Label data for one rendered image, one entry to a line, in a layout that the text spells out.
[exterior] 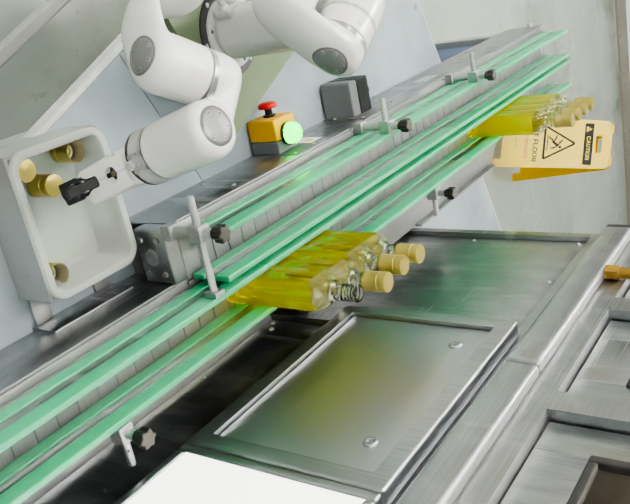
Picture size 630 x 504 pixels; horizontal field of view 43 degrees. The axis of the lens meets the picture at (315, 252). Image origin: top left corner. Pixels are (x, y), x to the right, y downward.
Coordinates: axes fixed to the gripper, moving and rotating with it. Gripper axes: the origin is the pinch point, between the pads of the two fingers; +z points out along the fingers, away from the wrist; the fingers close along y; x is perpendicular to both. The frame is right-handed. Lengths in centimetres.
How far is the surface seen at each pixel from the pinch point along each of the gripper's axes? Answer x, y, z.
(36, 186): 2.8, -1.6, 8.8
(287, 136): -8, 53, 7
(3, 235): -1.5, -7.8, 12.7
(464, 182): -43, 119, 12
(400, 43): -2, 120, 15
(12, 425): -22.6, -26.0, 0.5
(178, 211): -10.5, 19.4, 7.3
